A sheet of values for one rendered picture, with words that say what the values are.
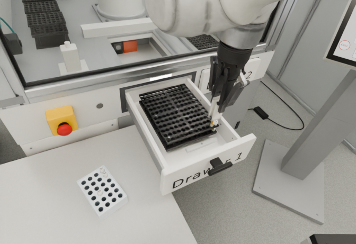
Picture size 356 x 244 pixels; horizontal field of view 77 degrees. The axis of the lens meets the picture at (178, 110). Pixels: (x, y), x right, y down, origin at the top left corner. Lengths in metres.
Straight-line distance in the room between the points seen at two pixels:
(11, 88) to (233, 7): 0.57
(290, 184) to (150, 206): 1.27
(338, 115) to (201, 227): 0.98
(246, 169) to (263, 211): 0.30
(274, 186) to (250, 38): 1.37
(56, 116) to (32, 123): 0.09
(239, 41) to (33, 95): 0.54
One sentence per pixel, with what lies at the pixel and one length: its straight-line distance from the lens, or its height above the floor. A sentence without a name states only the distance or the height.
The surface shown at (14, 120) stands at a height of 0.90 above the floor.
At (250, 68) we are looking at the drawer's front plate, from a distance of 1.02.
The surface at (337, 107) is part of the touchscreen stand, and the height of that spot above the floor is 0.69.
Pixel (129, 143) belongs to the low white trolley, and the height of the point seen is 0.76.
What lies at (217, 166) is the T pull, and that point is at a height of 0.91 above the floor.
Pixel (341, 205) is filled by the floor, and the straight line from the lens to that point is 1.98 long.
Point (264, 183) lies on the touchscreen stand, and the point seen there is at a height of 0.03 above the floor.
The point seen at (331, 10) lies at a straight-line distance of 2.34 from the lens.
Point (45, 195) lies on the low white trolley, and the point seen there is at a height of 0.76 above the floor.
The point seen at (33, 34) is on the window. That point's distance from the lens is 0.64.
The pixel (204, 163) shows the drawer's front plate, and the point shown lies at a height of 0.90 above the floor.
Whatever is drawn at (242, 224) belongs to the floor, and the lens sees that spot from 1.58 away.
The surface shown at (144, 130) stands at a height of 0.89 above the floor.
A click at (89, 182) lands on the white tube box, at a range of 0.70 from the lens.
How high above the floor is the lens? 1.40
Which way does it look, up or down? 44 degrees down
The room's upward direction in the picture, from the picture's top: 8 degrees clockwise
